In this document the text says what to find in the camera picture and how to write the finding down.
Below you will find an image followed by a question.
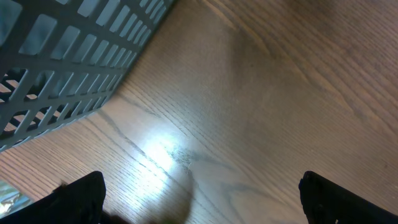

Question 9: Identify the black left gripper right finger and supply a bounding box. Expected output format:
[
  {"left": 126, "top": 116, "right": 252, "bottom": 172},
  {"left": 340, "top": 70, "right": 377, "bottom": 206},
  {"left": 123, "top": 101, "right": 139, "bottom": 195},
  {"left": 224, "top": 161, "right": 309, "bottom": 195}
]
[{"left": 298, "top": 170, "right": 397, "bottom": 224}]

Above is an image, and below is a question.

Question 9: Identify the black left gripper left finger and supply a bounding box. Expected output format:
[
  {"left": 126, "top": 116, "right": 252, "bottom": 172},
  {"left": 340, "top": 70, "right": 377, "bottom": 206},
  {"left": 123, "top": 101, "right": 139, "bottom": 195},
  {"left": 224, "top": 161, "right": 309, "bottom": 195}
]
[{"left": 1, "top": 171, "right": 106, "bottom": 224}]

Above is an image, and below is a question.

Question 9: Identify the dark grey plastic basket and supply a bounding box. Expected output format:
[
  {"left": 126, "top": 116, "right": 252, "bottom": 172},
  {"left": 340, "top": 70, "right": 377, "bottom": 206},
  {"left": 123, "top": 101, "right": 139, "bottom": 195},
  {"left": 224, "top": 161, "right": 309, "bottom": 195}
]
[{"left": 1, "top": 0, "right": 173, "bottom": 151}]

